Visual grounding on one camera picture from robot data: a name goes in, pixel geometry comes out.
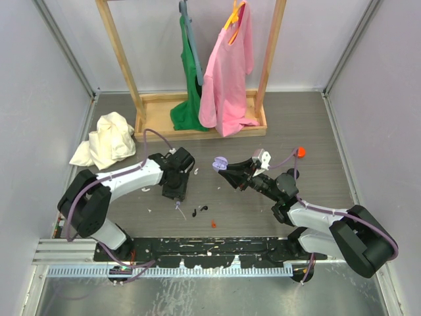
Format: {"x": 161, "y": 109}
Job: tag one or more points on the orange earbud case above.
{"x": 301, "y": 152}

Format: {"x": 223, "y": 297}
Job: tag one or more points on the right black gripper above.
{"x": 236, "y": 178}

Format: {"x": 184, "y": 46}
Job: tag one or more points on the pink t-shirt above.
{"x": 223, "y": 103}

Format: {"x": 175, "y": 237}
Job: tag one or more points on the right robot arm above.
{"x": 353, "y": 235}

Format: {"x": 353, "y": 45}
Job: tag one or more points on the purple earbud case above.
{"x": 220, "y": 164}

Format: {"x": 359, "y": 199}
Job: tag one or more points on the grey cable duct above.
{"x": 116, "y": 271}

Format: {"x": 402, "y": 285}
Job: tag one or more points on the wooden clothes rack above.
{"x": 153, "y": 110}

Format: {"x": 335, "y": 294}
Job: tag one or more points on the yellow hanger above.
{"x": 233, "y": 19}

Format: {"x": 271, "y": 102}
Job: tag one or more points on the grey-blue hanger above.
{"x": 190, "y": 35}

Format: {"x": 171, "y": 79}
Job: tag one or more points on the cream white cloth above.
{"x": 110, "y": 143}

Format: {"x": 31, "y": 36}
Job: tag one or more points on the green shirt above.
{"x": 185, "y": 116}

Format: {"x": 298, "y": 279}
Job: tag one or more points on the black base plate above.
{"x": 258, "y": 252}

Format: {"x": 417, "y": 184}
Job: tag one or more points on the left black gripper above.
{"x": 179, "y": 192}

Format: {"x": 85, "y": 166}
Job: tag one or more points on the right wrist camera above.
{"x": 261, "y": 159}

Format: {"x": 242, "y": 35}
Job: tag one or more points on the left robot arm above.
{"x": 85, "y": 203}

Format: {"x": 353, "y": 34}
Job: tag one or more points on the black earbud case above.
{"x": 294, "y": 173}

